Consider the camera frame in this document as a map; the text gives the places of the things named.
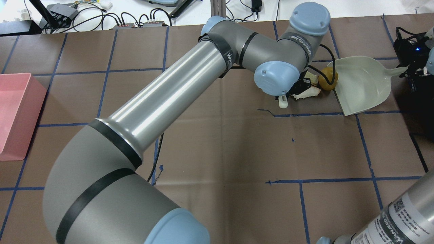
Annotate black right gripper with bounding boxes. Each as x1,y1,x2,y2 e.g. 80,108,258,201
393,27,434,79

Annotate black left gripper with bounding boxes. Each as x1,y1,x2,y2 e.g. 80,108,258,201
287,78,311,98

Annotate yellow round trash piece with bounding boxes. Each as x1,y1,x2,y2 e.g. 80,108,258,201
318,66,339,91

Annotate pale green plastic dustpan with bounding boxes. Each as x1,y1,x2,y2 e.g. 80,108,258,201
334,56,408,116

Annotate white hand brush dark bristles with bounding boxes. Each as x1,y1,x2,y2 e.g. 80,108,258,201
275,95,288,109

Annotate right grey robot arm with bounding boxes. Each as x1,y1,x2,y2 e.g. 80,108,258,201
317,27,434,244

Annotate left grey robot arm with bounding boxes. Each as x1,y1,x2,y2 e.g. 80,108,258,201
42,2,331,244

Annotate pink plastic bin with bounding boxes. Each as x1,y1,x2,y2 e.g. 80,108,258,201
0,73,47,161

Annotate black power adapter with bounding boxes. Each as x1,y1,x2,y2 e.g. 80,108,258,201
251,0,262,13

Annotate aluminium frame post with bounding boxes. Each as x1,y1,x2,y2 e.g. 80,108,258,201
210,0,226,18

